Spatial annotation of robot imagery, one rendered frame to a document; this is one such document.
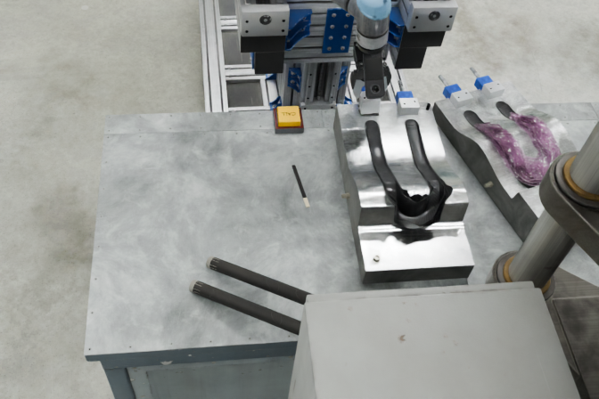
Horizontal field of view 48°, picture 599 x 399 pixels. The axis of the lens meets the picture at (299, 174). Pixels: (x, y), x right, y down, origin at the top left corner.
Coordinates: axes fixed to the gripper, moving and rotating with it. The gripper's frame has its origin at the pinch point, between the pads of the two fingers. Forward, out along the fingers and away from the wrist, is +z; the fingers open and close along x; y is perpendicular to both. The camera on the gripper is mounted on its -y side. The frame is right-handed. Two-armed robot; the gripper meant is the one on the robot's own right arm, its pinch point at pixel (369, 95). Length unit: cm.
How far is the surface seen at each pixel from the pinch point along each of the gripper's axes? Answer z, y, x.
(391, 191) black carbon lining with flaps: -0.5, -29.2, -0.9
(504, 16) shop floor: 129, 133, -98
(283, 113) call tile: 8.2, 3.2, 22.9
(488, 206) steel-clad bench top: 14.4, -28.9, -27.5
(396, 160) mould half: 4.2, -18.0, -4.3
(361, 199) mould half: -4.5, -32.3, 7.1
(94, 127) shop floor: 91, 65, 104
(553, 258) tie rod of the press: -54, -71, -13
